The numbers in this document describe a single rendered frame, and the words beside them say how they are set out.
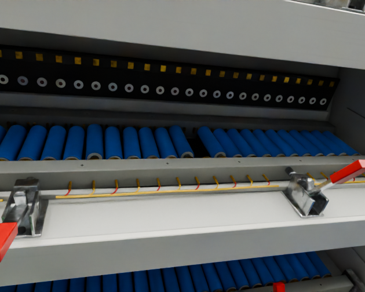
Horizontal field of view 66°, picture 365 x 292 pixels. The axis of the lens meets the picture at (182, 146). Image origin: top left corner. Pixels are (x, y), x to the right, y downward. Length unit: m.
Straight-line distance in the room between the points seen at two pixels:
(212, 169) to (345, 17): 0.18
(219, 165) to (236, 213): 0.05
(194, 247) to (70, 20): 0.21
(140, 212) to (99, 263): 0.05
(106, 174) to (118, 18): 0.14
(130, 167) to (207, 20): 0.15
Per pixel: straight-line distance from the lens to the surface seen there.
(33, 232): 0.25
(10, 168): 0.28
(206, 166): 0.30
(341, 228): 0.35
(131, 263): 0.27
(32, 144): 0.32
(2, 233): 0.20
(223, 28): 0.24
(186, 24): 0.23
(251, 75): 0.42
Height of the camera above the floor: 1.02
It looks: 13 degrees down
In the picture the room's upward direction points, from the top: 5 degrees clockwise
